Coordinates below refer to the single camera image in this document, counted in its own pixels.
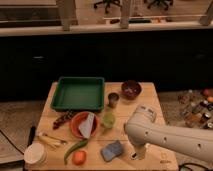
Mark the green plastic cup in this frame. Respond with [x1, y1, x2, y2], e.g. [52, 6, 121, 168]
[102, 113, 115, 129]

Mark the orange plate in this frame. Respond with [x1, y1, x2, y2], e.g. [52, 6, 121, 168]
[69, 111, 99, 139]

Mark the spice bottles rack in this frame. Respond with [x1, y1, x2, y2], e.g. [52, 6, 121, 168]
[178, 89, 213, 130]

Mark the small metal cup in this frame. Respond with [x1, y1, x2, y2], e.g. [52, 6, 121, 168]
[108, 93, 119, 108]

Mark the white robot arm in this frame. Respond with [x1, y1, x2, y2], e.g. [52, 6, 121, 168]
[124, 105, 213, 162]

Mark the brown dried sausage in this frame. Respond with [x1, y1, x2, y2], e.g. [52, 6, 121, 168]
[53, 111, 73, 129]

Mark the dark red bowl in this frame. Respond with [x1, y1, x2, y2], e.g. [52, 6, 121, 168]
[121, 80, 142, 100]

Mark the green chili pepper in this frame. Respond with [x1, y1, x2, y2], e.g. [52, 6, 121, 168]
[64, 139, 88, 165]

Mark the orange tomato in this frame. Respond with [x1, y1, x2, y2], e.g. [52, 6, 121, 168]
[72, 150, 86, 165]

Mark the black office chair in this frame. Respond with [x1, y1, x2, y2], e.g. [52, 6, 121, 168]
[93, 0, 122, 14]

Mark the white folded cloth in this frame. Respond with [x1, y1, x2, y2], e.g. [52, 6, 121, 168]
[79, 113, 95, 138]

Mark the blue sponge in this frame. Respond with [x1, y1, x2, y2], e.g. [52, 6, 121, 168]
[100, 140, 124, 162]

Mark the white lidded container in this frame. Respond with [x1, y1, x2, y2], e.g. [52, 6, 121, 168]
[24, 143, 47, 165]

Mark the green plastic tray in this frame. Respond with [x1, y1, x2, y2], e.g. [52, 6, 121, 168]
[51, 77, 105, 111]

